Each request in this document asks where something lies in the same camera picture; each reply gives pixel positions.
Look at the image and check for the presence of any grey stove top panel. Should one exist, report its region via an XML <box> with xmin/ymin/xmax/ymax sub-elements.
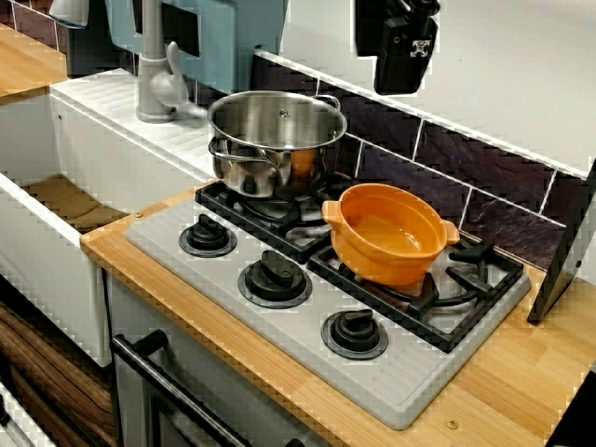
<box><xmin>124</xmin><ymin>179</ymin><xmax>533</xmax><ymax>432</ymax></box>

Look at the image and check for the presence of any clear glass jug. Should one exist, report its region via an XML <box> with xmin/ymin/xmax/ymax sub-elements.
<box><xmin>48</xmin><ymin>0</ymin><xmax>89</xmax><ymax>30</ymax></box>

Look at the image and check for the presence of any black oven door handle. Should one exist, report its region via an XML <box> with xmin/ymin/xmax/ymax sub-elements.
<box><xmin>109</xmin><ymin>329</ymin><xmax>252</xmax><ymax>447</ymax></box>

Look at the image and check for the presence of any dark tiled backsplash panel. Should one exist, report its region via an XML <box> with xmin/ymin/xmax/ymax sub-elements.
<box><xmin>0</xmin><ymin>0</ymin><xmax>596</xmax><ymax>276</ymax></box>

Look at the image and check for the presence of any white toy sink basin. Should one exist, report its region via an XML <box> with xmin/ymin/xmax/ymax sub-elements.
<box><xmin>0</xmin><ymin>67</ymin><xmax>220</xmax><ymax>369</ymax></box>

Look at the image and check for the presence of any stainless steel cooking pot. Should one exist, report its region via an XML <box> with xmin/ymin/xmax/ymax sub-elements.
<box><xmin>207</xmin><ymin>89</ymin><xmax>349</xmax><ymax>201</ymax></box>

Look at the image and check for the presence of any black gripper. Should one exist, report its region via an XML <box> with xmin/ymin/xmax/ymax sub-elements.
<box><xmin>356</xmin><ymin>0</ymin><xmax>441</xmax><ymax>94</ymax></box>

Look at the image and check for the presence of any orange plastic pot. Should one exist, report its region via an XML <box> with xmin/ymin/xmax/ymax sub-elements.
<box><xmin>321</xmin><ymin>183</ymin><xmax>461</xmax><ymax>286</ymax></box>

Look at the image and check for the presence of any black side board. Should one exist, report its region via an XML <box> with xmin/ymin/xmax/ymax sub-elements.
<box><xmin>526</xmin><ymin>157</ymin><xmax>596</xmax><ymax>326</ymax></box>

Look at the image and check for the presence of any wooden stove countertop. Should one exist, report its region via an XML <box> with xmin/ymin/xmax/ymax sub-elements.
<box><xmin>79</xmin><ymin>174</ymin><xmax>596</xmax><ymax>447</ymax></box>

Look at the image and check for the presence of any teal toy microwave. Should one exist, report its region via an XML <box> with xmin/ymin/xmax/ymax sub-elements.
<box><xmin>104</xmin><ymin>0</ymin><xmax>290</xmax><ymax>94</ymax></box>

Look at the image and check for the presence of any white toy oven cabinet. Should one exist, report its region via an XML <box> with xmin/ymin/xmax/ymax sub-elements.
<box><xmin>100</xmin><ymin>269</ymin><xmax>327</xmax><ymax>447</ymax></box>

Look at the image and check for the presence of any light wooden side counter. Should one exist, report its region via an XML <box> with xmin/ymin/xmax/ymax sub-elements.
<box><xmin>0</xmin><ymin>22</ymin><xmax>69</xmax><ymax>99</ymax></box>

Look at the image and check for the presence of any black burner grate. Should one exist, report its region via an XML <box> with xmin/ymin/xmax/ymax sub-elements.
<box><xmin>194</xmin><ymin>176</ymin><xmax>355</xmax><ymax>264</ymax></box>
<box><xmin>305</xmin><ymin>227</ymin><xmax>525</xmax><ymax>354</ymax></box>

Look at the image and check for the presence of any black stove knob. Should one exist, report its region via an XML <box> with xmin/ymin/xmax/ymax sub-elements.
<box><xmin>319</xmin><ymin>306</ymin><xmax>390</xmax><ymax>360</ymax></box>
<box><xmin>237</xmin><ymin>250</ymin><xmax>313</xmax><ymax>309</ymax></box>
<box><xmin>178</xmin><ymin>213</ymin><xmax>238</xmax><ymax>259</ymax></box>

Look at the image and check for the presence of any grey toy faucet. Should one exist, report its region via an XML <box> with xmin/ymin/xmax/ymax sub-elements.
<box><xmin>134</xmin><ymin>0</ymin><xmax>209</xmax><ymax>125</ymax></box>

